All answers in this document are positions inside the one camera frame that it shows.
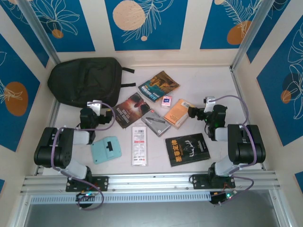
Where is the black book with gold characters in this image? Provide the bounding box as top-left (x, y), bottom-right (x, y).
top-left (165, 133), bottom-right (211, 167)

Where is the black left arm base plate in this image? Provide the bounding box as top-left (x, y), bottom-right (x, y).
top-left (65, 175), bottom-right (109, 192)

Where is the teal and orange landscape book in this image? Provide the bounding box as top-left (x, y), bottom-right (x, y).
top-left (138, 70), bottom-right (180, 103)

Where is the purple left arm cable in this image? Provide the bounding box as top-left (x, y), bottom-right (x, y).
top-left (51, 101), bottom-right (116, 211)

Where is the aluminium frame leg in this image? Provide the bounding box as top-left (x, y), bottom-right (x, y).
top-left (268, 189), bottom-right (293, 227)
top-left (9, 193), bottom-right (33, 227)

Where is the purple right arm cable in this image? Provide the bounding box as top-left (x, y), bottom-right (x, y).
top-left (208, 95), bottom-right (259, 207)

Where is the dark red paperback book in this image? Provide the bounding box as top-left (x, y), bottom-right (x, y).
top-left (111, 92), bottom-right (152, 130)

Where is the small white and blue box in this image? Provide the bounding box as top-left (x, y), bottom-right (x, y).
top-left (160, 95), bottom-right (171, 108)

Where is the black fabric backpack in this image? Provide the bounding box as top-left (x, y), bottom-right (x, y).
top-left (47, 57), bottom-right (136, 109)

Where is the aluminium mounting rail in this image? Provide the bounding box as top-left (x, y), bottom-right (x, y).
top-left (20, 170), bottom-right (282, 195)

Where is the orange paperback book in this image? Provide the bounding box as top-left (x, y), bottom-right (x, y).
top-left (163, 98), bottom-right (195, 130)

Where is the grey slotted cable duct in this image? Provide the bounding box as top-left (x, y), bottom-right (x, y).
top-left (30, 192), bottom-right (212, 205)

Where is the white stationery blister pack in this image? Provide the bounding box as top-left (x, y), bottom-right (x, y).
top-left (131, 126), bottom-right (149, 167)

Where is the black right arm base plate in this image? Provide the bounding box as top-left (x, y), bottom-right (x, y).
top-left (189, 174), bottom-right (237, 190)

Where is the aluminium corner post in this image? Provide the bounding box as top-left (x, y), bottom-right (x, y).
top-left (231, 0), bottom-right (272, 71)
top-left (18, 0), bottom-right (62, 65)

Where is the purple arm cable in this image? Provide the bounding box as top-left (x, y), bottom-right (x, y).
top-left (51, 101), bottom-right (116, 211)
top-left (208, 95), bottom-right (259, 207)

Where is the teal pencil case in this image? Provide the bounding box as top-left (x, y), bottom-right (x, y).
top-left (90, 136), bottom-right (123, 165)

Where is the grey pen box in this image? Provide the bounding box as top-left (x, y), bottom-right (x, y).
top-left (141, 108), bottom-right (171, 138)

